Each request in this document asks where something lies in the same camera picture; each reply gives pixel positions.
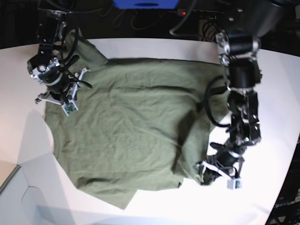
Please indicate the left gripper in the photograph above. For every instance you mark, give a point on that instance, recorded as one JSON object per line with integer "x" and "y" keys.
{"x": 210, "y": 169}

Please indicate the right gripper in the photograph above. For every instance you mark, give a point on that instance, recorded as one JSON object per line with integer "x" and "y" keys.
{"x": 62, "y": 90}

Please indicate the green t-shirt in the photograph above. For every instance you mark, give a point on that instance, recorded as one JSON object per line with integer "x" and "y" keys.
{"x": 142, "y": 125}

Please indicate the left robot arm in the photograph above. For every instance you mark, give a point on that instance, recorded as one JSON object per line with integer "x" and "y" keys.
{"x": 238, "y": 43}

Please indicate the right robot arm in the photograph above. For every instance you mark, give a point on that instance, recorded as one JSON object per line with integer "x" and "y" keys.
{"x": 50, "y": 68}

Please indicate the blue box at top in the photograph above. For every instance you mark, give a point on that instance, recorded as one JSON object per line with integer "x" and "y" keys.
{"x": 145, "y": 4}

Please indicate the white side panel board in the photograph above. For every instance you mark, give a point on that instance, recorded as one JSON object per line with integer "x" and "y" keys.
{"x": 17, "y": 204}

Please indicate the black power strip red light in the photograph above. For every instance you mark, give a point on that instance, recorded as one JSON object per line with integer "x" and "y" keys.
{"x": 201, "y": 14}

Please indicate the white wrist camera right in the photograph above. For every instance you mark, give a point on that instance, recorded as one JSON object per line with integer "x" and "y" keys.
{"x": 69, "y": 108}

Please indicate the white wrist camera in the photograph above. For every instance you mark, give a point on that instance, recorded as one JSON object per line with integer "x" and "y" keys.
{"x": 234, "y": 183}
{"x": 69, "y": 108}

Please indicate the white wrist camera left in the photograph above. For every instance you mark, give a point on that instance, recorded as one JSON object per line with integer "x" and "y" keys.
{"x": 234, "y": 183}

